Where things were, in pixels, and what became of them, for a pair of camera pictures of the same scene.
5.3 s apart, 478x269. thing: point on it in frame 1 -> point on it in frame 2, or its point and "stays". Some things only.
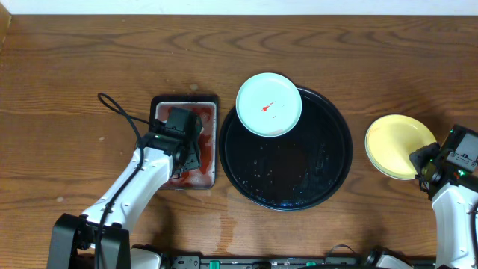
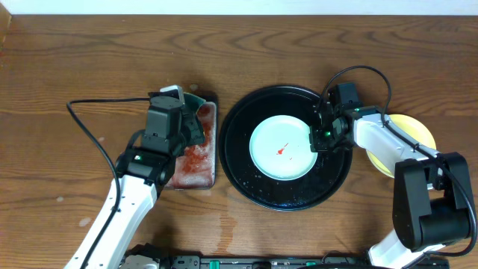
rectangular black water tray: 204,177 stays
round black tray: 298,170 stays
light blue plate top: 269,104 -> 279,148
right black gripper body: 423,159 -> 326,140
